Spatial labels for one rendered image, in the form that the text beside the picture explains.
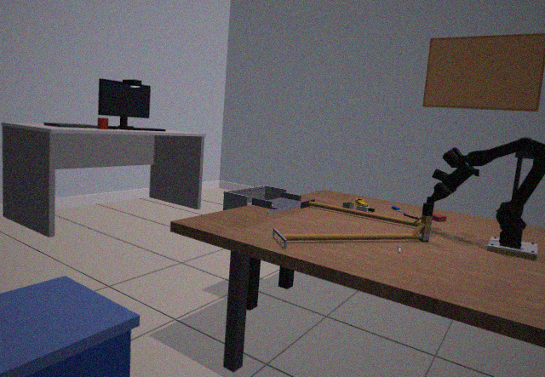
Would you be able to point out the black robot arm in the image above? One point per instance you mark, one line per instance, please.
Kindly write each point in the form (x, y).
(509, 214)

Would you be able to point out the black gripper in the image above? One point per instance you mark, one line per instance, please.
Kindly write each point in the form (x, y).
(442, 190)

